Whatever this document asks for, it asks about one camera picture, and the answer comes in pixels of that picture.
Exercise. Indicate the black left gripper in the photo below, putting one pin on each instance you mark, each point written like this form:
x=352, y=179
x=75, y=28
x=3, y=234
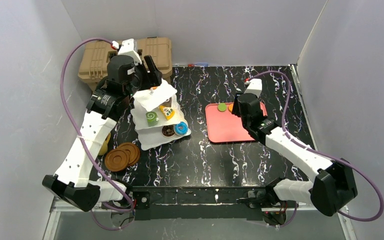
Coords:
x=144, y=76

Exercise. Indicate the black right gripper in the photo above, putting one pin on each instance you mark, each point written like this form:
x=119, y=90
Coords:
x=240, y=110

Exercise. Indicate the green round macaron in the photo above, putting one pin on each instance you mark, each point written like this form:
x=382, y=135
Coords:
x=222, y=107

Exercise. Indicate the pink serving tray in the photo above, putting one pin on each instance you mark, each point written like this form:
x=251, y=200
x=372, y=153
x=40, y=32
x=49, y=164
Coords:
x=223, y=126

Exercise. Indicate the white three-tier cake stand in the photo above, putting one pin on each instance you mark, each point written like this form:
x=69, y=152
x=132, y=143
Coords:
x=146, y=101

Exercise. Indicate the yellow cake slice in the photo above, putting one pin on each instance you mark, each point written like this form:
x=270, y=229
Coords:
x=168, y=112

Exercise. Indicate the green roll cake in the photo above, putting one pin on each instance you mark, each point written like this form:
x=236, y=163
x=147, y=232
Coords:
x=152, y=118

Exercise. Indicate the chocolate donut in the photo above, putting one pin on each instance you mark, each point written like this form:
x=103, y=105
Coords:
x=168, y=131

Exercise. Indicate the blue donut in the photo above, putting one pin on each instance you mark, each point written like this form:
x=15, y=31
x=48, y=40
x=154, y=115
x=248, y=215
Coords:
x=181, y=129

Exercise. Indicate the tan plastic tool case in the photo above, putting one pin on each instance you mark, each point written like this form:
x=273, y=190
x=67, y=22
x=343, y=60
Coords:
x=97, y=55

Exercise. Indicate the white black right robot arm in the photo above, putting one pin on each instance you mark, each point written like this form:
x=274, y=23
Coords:
x=330, y=186

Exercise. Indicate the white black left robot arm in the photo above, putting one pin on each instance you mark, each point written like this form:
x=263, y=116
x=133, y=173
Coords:
x=79, y=180

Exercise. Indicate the stack of brown wooden coasters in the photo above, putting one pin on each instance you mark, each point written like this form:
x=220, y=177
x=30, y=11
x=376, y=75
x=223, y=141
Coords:
x=125, y=155

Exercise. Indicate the yellow mug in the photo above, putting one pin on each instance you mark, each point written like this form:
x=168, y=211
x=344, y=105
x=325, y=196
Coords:
x=104, y=148

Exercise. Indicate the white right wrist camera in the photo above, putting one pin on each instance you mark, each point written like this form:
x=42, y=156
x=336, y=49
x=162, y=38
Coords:
x=253, y=86

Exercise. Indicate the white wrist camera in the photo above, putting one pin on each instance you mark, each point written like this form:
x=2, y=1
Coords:
x=129, y=48
x=253, y=86

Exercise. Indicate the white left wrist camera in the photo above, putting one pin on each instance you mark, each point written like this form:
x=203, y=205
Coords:
x=129, y=48

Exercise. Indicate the aluminium frame rail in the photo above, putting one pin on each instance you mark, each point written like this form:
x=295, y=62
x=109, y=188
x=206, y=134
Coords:
x=141, y=198

